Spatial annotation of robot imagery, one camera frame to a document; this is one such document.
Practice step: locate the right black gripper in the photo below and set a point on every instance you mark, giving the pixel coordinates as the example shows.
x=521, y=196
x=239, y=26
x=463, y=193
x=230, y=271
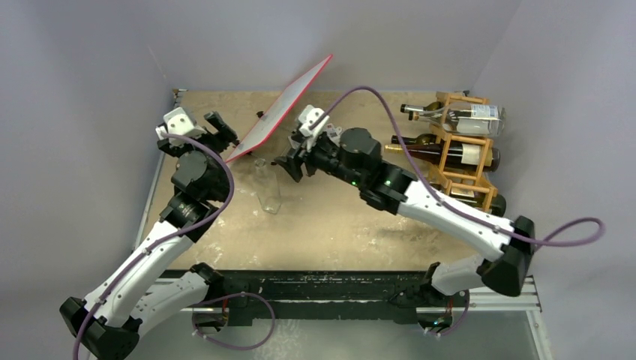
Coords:
x=300, y=157

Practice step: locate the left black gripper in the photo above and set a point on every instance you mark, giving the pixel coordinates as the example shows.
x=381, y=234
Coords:
x=223, y=136

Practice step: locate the clear white-label wine bottle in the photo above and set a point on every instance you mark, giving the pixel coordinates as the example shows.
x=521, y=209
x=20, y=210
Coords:
x=466, y=119

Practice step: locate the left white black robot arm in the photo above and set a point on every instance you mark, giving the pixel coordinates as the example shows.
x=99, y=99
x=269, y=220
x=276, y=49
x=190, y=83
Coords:
x=110, y=321

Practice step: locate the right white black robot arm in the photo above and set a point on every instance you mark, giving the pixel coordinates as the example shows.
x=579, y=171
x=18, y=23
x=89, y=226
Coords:
x=501, y=263

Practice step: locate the empty clear glass bottle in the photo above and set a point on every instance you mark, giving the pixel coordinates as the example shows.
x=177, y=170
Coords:
x=267, y=187

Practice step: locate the dark bottle behind top row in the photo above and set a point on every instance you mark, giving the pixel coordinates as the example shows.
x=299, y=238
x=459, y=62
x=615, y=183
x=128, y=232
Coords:
x=406, y=108

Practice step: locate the red wine bottle gold cap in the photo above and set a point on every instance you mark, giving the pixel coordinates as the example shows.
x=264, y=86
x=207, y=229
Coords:
x=459, y=156

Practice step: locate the wooden wine rack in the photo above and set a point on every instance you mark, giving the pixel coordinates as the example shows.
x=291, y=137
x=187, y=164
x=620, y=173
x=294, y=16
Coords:
x=450, y=179

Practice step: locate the green wine bottle bottom row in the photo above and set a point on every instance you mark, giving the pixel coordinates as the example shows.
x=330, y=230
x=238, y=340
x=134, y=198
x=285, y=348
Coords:
x=497, y=204

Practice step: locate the pink framed whiteboard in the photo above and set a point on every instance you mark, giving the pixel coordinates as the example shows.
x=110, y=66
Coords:
x=275, y=114

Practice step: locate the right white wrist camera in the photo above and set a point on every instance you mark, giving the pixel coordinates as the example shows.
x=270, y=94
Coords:
x=311, y=122

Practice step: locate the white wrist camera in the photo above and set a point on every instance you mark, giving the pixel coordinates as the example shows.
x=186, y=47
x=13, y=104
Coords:
x=181, y=122
x=311, y=122

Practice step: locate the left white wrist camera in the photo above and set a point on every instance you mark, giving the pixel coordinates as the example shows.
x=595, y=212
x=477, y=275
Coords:
x=181, y=122

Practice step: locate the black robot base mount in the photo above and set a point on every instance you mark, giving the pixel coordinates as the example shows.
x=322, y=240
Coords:
x=403, y=297

